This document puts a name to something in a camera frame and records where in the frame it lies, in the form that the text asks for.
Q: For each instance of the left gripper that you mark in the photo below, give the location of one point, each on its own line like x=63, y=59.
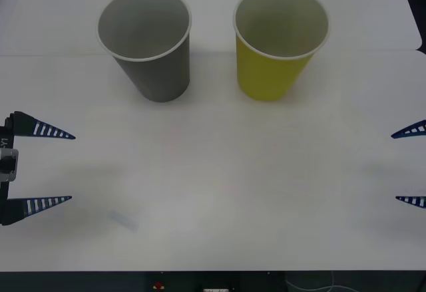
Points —
x=7, y=139

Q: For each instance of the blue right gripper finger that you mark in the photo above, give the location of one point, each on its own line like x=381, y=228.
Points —
x=414, y=201
x=412, y=130

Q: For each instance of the grey plastic waste bin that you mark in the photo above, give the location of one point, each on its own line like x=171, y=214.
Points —
x=156, y=76

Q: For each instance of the yellow-green plastic waste bin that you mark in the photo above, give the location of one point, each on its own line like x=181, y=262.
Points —
x=266, y=76

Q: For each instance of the red round button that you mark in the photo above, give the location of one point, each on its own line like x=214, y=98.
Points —
x=158, y=285

